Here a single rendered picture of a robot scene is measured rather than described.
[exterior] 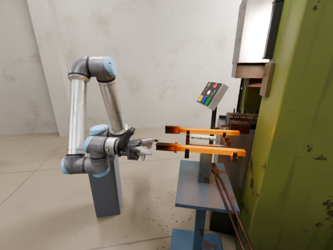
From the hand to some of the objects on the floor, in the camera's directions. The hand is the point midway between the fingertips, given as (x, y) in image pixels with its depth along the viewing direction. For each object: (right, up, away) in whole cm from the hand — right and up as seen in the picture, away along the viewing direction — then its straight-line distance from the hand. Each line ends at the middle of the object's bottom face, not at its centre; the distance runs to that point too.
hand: (155, 145), depth 77 cm
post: (+60, -56, +134) cm, 157 cm away
